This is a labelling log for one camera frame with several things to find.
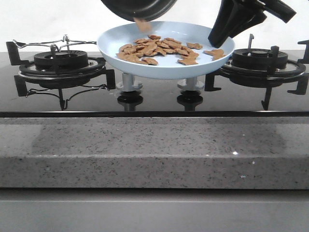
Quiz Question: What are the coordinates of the black pan support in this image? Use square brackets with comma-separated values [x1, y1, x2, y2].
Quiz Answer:
[204, 40, 309, 111]
[6, 41, 116, 110]

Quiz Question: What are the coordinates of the black glass gas hob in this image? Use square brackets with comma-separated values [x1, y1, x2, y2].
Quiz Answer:
[0, 52, 309, 117]

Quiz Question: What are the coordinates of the left silver stove knob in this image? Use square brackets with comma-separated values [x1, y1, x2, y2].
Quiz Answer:
[116, 72, 143, 92]

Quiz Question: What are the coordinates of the right black pan support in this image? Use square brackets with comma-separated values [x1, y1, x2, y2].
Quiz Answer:
[204, 40, 309, 111]

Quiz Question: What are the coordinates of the right black gas burner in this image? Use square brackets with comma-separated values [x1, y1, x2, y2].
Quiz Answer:
[231, 48, 288, 71]

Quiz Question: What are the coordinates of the brown meat pieces pile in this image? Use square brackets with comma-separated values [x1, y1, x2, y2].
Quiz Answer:
[117, 18, 226, 66]

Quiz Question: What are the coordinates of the grey cabinet front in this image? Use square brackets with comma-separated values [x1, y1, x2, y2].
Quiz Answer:
[0, 189, 309, 232]

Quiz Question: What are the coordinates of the left black pan support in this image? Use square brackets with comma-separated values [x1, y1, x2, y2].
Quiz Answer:
[6, 41, 116, 110]

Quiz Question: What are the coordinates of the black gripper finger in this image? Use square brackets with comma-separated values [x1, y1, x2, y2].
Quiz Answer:
[208, 0, 256, 48]
[224, 12, 260, 40]

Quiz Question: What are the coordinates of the black gas burner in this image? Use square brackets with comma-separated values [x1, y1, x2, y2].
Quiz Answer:
[34, 50, 88, 70]
[231, 48, 288, 71]

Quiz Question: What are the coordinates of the left black gas burner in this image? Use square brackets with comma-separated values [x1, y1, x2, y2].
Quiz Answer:
[34, 50, 88, 70]

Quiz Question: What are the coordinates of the light blue plate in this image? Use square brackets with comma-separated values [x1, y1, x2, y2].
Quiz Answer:
[97, 21, 235, 79]

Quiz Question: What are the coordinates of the chrome wire pan reducer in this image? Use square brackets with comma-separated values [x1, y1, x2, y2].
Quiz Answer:
[13, 34, 97, 51]

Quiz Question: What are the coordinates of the silver stove knob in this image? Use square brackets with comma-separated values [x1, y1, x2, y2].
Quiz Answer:
[177, 77, 204, 91]
[116, 72, 143, 92]

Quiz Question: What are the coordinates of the right silver stove knob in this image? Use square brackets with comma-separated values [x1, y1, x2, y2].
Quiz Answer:
[177, 77, 204, 91]

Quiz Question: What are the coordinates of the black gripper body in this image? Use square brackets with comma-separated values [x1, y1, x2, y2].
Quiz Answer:
[253, 0, 296, 23]

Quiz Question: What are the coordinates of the black frying pan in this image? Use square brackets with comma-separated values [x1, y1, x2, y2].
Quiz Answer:
[101, 0, 176, 21]

